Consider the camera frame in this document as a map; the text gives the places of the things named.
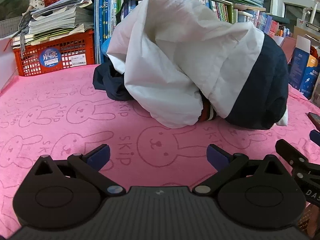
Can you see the white and navy jacket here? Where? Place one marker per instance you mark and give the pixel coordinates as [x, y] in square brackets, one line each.
[175, 55]

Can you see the red plastic crate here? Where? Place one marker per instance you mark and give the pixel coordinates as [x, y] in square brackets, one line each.
[30, 62]

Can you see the pink rabbit print towel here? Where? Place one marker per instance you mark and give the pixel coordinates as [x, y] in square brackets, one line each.
[75, 130]

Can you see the white board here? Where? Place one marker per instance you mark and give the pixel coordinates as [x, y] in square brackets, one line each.
[7, 62]

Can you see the stack of paper workbooks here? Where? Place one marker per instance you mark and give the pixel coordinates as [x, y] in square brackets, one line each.
[55, 17]

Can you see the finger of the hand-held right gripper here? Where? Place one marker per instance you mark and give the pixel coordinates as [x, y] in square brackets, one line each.
[315, 136]
[287, 150]

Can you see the grey grid panel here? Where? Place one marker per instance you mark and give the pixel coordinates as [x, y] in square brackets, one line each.
[10, 27]

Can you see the white pipe frame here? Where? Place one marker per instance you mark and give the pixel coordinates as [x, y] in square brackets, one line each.
[310, 12]

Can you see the blue cardboard box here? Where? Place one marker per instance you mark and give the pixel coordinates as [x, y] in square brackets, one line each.
[298, 65]

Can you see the grey knitted cloth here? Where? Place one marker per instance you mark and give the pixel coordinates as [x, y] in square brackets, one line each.
[23, 27]

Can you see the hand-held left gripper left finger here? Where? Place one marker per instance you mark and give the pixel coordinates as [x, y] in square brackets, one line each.
[100, 155]

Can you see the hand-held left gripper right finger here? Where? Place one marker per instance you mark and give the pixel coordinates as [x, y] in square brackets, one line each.
[216, 157]

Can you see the row of shelf books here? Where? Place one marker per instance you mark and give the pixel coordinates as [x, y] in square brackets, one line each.
[260, 20]

